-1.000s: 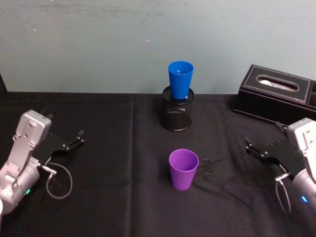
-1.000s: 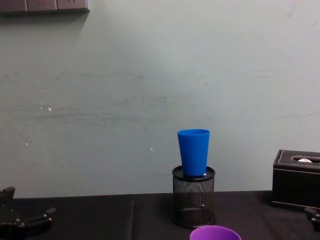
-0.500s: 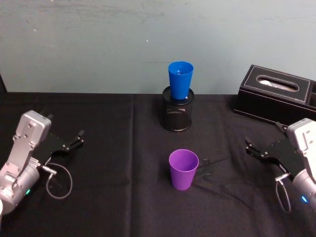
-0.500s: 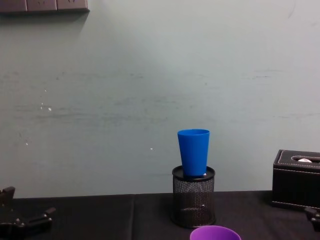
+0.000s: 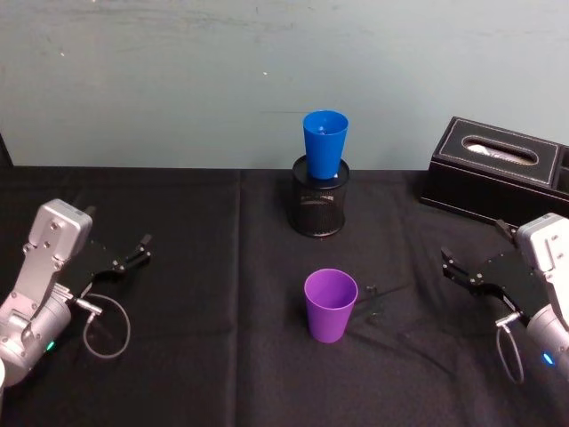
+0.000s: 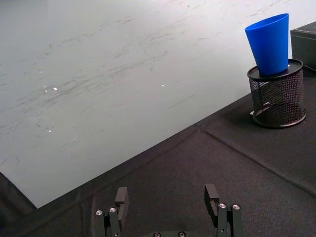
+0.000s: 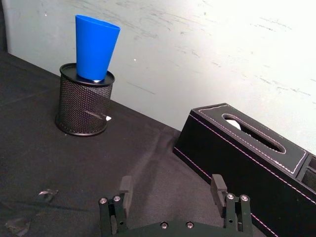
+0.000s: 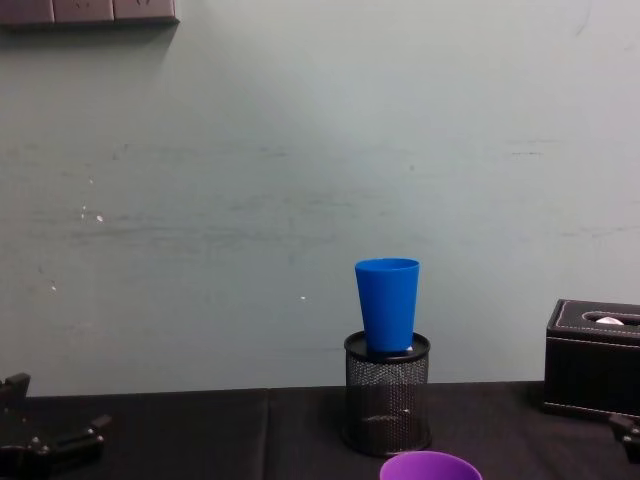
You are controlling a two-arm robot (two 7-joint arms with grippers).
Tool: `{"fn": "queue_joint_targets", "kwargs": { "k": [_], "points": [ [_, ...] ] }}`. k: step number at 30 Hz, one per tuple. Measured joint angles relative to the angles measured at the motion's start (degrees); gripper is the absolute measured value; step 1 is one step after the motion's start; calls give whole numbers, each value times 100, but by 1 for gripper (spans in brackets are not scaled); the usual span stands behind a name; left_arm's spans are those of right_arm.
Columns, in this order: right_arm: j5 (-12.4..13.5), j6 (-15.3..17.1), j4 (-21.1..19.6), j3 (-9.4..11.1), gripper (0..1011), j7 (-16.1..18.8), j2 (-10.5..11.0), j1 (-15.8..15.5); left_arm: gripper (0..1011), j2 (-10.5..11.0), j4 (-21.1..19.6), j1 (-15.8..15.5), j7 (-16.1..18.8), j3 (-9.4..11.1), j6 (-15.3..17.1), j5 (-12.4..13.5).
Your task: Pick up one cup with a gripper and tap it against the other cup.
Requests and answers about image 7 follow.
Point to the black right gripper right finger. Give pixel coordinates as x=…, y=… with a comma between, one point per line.
x=229, y=205

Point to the blue plastic cup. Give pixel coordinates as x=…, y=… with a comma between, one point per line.
x=95, y=48

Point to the white tissue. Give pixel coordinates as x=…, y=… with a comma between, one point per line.
x=234, y=123

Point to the black leather tissue box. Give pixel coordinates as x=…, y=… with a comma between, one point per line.
x=247, y=158

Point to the black mesh pen holder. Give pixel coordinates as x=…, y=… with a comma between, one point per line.
x=82, y=106

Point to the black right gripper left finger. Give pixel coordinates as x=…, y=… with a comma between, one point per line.
x=123, y=197

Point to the black table cloth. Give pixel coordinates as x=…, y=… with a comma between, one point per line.
x=74, y=153

